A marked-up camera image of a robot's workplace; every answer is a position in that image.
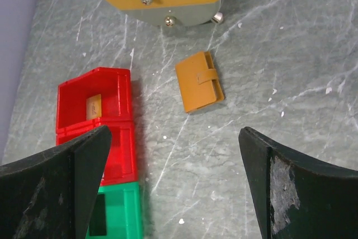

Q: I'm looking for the green plastic bin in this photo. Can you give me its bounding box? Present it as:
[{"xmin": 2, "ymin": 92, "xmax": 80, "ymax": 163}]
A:
[{"xmin": 86, "ymin": 182, "xmax": 143, "ymax": 239}]

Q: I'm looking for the red bin with silver card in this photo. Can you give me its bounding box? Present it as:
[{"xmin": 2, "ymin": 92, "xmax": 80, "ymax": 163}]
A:
[{"xmin": 56, "ymin": 121, "xmax": 138, "ymax": 186}]

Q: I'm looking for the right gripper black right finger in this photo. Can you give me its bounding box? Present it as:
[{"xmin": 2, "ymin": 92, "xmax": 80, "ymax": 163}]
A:
[{"xmin": 238, "ymin": 126, "xmax": 357, "ymax": 238}]

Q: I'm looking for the tan leather card holder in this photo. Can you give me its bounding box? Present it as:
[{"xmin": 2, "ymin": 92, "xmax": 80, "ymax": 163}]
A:
[{"xmin": 175, "ymin": 51, "xmax": 224, "ymax": 113}]

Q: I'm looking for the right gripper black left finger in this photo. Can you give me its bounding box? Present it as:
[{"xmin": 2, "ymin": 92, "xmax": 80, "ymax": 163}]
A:
[{"xmin": 1, "ymin": 125, "xmax": 112, "ymax": 238}]

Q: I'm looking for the red bin with gold card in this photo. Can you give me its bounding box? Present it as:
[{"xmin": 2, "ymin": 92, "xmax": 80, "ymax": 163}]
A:
[{"xmin": 56, "ymin": 67, "xmax": 133, "ymax": 134}]

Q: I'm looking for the gold VIP card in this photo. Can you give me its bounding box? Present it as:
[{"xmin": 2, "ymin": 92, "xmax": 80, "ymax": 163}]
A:
[{"xmin": 86, "ymin": 94, "xmax": 102, "ymax": 120}]

